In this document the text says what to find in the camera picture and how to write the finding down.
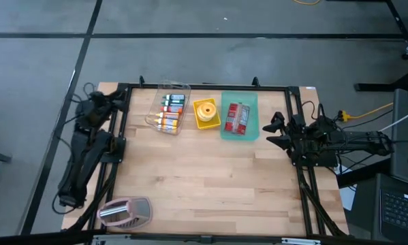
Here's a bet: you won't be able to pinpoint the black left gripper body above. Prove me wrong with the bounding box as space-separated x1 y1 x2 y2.
76 92 115 124

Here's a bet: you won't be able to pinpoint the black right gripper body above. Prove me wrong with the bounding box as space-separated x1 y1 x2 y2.
285 115 314 156

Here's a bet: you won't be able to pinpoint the orange paint bottle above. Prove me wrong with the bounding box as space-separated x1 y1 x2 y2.
153 118 180 126
155 112 181 120

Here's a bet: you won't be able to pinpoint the red paint bottle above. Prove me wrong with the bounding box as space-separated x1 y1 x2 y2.
159 105 184 114

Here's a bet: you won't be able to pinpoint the plain tan toy donut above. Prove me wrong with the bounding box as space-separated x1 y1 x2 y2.
196 101 217 123

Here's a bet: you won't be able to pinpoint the red snack package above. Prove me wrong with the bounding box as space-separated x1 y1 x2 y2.
223 103 240 133
237 103 251 135

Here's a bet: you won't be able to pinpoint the clear plastic bin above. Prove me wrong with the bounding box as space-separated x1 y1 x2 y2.
144 80 192 136

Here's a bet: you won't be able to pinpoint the teal plastic tray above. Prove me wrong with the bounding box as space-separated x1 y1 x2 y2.
219 90 261 142

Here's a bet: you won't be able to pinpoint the yellow perforated plastic basket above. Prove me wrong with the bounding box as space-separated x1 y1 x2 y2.
192 97 222 131

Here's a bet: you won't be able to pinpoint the white paper sheet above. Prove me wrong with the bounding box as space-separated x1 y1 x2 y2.
338 185 356 212

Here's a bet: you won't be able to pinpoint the grey equipment case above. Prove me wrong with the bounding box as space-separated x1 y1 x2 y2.
390 88 408 188

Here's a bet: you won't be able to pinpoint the pink metal box grater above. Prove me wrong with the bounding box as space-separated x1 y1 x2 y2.
96 196 153 229

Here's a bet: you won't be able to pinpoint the dark laptop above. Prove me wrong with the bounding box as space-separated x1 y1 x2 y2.
351 173 408 245

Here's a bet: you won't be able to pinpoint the black table legs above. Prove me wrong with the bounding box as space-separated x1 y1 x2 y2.
353 0 408 93

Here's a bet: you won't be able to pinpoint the yellow extension cord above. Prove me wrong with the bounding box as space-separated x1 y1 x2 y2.
338 101 394 123

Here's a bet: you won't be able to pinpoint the black aluminium table frame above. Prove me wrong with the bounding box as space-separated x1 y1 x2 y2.
62 76 351 245

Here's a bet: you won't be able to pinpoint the white cable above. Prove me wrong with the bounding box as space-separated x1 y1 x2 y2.
378 107 408 133

